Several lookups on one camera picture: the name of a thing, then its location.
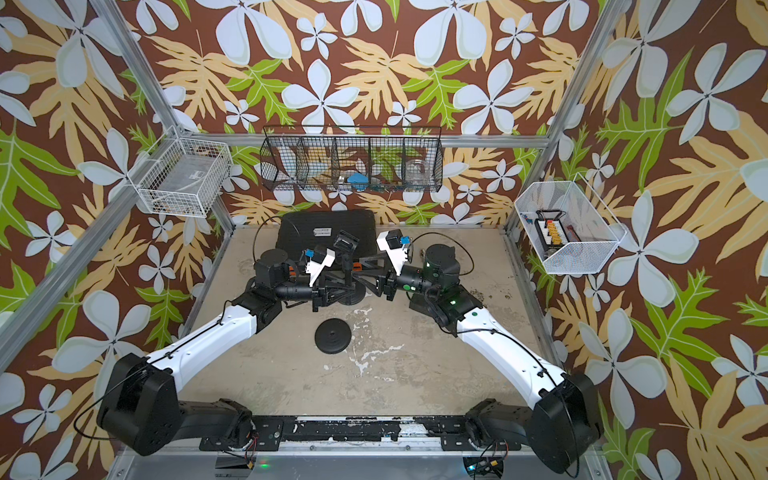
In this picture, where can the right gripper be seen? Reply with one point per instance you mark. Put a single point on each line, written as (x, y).
(390, 284)

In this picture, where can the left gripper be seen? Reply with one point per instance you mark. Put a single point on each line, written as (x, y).
(320, 294)

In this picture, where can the black round base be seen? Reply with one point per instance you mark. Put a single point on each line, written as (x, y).
(352, 294)
(333, 336)

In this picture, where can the black stand pole with clip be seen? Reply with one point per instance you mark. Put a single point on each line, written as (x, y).
(344, 247)

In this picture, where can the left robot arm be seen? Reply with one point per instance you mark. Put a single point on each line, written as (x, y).
(141, 405)

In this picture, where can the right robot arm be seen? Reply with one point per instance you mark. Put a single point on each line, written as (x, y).
(560, 419)

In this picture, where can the black plastic tool case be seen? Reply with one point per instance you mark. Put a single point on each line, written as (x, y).
(307, 229)

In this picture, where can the blue object in basket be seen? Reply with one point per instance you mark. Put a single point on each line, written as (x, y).
(358, 181)

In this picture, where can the screw box in basket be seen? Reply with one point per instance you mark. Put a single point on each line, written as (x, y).
(550, 229)

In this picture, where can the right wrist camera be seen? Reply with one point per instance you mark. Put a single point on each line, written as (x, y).
(396, 246)

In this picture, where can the black wire basket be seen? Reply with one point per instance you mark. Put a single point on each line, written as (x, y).
(394, 158)

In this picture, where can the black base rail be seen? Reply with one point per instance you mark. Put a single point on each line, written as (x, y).
(450, 432)

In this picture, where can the white wire basket left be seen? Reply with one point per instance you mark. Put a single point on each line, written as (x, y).
(183, 175)

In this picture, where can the white wire basket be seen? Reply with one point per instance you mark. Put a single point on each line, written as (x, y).
(183, 175)
(594, 231)

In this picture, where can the white wire basket right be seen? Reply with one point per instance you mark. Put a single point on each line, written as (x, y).
(594, 231)

